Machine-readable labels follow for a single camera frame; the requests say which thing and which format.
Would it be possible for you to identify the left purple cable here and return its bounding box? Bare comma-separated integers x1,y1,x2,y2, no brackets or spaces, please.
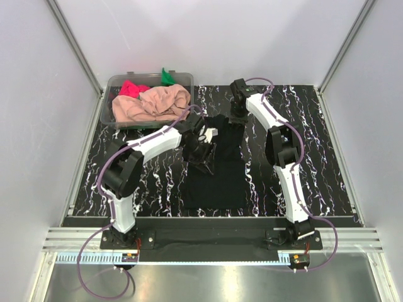
77,105,205,298

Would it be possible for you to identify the black marble pattern mat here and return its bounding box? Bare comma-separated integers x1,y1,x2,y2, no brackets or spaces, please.
68,85,354,217

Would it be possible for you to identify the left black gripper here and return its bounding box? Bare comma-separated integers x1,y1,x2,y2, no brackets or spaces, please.
182,139,216,174

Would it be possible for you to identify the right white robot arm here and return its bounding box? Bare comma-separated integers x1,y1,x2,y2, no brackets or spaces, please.
230,79,315,250

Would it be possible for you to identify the white slotted cable duct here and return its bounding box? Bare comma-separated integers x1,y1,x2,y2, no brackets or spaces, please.
56,252,139,265

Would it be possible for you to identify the red t shirt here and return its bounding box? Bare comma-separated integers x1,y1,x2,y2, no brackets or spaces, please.
118,80,150,98

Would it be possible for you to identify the black t shirt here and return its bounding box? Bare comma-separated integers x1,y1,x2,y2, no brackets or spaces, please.
183,115,247,210

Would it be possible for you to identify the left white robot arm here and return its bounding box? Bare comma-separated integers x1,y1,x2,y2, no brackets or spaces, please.
97,114,219,249

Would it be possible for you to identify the green t shirt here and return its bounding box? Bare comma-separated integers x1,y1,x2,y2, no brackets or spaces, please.
161,68,176,86

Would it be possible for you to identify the pink t shirt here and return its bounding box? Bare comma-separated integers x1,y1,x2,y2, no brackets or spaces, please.
112,84,191,123

